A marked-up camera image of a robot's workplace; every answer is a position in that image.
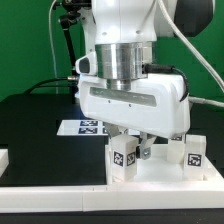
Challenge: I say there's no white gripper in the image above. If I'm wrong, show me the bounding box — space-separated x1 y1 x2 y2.
76 54 190 160

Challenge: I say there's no white square table top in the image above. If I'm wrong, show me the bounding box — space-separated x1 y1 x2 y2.
105 144 224 184

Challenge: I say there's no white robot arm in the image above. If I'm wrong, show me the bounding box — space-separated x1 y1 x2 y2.
63 0 215 159

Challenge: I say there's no white marker sheet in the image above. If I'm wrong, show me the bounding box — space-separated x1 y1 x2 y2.
57 120 108 136

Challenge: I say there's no white U-shaped obstacle fence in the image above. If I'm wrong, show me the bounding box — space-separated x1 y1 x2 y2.
0 148 224 213

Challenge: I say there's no black cable at base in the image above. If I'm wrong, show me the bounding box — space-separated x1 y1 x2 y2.
25 75 80 95

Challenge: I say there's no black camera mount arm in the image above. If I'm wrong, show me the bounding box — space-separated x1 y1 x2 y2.
59 0 81 76

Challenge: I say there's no white cable left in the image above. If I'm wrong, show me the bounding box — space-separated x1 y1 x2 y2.
48 0 60 95

